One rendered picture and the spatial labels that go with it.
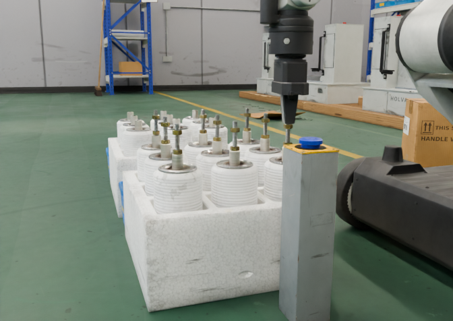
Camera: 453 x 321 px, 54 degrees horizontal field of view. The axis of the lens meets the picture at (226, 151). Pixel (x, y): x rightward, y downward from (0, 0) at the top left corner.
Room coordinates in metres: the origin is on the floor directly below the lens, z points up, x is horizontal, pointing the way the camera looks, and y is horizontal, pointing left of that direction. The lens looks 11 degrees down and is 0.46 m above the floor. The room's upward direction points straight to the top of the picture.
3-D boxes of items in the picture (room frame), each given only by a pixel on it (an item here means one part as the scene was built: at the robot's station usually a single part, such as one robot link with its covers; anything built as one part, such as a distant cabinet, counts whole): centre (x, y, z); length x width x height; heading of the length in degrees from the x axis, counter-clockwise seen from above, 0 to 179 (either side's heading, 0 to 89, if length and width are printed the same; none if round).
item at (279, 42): (0.93, -0.13, 0.45); 0.13 x 0.10 x 0.12; 8
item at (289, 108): (0.92, -0.13, 0.36); 0.03 x 0.02 x 0.06; 98
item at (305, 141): (0.75, -0.14, 0.32); 0.04 x 0.04 x 0.02
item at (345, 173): (1.21, -0.39, 0.10); 0.20 x 0.05 x 0.20; 110
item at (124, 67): (6.72, 1.42, 0.36); 0.31 x 0.25 x 0.20; 110
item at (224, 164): (0.89, -0.02, 0.25); 0.08 x 0.08 x 0.01
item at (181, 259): (1.00, 0.02, 0.09); 0.39 x 0.39 x 0.18; 19
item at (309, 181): (0.75, -0.14, 0.16); 0.07 x 0.07 x 0.31; 19
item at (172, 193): (0.85, 0.09, 0.16); 0.10 x 0.10 x 0.18
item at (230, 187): (0.89, -0.02, 0.16); 0.10 x 0.10 x 0.18
